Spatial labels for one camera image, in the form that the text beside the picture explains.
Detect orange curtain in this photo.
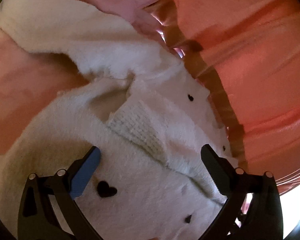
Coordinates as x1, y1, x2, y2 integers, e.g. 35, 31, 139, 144
149, 0, 300, 194

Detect white fluffy sweater black hearts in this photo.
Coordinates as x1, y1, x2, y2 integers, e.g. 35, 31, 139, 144
0, 0, 236, 239

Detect pink bed sheet white flowers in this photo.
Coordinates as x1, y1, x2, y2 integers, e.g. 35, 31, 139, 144
0, 29, 88, 155

